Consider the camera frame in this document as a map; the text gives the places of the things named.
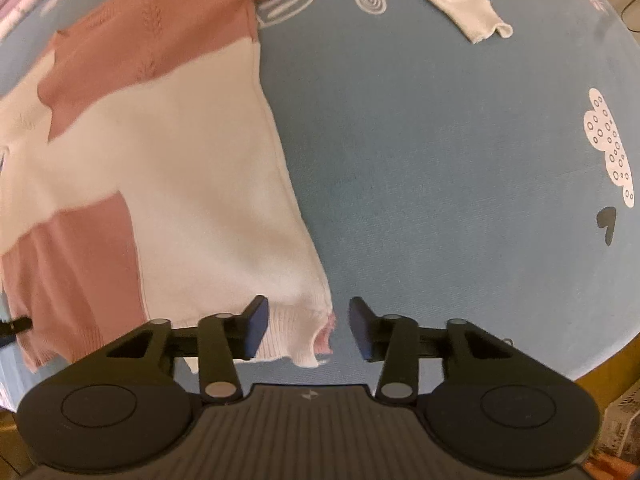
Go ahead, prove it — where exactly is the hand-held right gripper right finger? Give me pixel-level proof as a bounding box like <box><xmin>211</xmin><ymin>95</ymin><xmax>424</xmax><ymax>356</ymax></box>
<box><xmin>348</xmin><ymin>296</ymin><xmax>516</xmax><ymax>403</ymax></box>

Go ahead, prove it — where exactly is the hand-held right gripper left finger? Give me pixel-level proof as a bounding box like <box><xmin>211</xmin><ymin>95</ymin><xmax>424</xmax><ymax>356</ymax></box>
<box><xmin>102</xmin><ymin>295</ymin><xmax>271</xmax><ymax>403</ymax></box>

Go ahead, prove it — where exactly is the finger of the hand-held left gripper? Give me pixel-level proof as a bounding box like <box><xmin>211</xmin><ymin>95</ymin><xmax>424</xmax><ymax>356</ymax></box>
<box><xmin>0</xmin><ymin>316</ymin><xmax>32</xmax><ymax>348</ymax></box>

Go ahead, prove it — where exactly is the pink and white knit sweater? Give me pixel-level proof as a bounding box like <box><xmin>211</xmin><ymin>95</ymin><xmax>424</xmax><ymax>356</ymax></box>
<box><xmin>0</xmin><ymin>0</ymin><xmax>515</xmax><ymax>376</ymax></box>

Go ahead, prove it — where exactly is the bed with blue floral sheet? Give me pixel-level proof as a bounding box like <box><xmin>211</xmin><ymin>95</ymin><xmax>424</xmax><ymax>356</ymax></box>
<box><xmin>0</xmin><ymin>0</ymin><xmax>640</xmax><ymax>411</ymax></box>

